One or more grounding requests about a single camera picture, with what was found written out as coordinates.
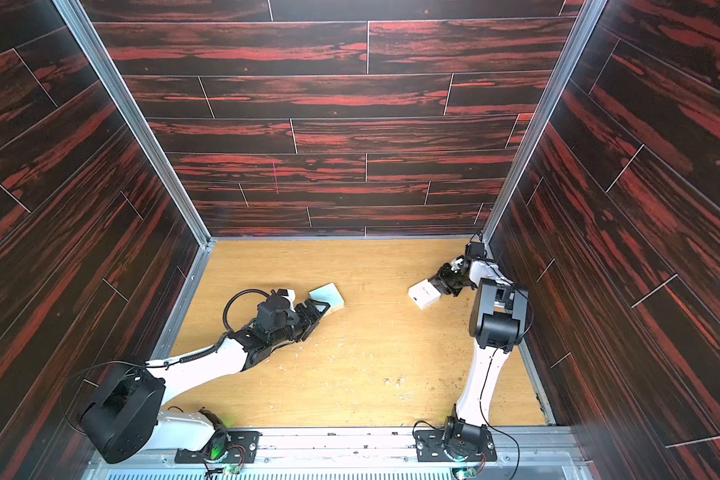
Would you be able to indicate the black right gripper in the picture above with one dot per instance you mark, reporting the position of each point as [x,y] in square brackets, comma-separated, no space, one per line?
[448,280]

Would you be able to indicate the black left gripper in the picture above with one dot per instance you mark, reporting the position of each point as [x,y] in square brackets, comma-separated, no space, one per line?
[308,322]

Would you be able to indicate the mint drawer-style jewelry box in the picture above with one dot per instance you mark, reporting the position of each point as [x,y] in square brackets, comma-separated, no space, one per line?
[328,294]

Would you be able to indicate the small white jewelry box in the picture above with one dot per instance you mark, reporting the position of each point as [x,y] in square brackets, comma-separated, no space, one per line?
[424,294]

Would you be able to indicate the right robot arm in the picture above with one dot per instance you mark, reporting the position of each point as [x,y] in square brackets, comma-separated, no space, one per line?
[497,324]

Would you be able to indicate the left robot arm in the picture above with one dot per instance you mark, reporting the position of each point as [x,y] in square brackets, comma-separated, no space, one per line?
[126,413]

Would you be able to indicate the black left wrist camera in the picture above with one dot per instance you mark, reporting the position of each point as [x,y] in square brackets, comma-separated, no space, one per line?
[273,313]

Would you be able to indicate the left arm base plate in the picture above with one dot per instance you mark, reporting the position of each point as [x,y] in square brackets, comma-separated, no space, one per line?
[234,447]

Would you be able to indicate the aluminium floor rail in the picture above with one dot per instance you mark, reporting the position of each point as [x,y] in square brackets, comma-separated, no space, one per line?
[179,311]

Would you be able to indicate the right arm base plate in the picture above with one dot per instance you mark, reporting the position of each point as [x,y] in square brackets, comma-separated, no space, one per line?
[456,445]

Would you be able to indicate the front aluminium frame rail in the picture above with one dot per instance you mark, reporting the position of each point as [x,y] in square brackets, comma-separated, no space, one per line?
[526,452]

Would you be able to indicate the aluminium right corner post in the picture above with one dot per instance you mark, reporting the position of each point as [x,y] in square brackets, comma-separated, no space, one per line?
[580,34]

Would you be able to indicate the aluminium corner frame post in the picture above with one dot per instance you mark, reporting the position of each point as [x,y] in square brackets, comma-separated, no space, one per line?
[85,34]

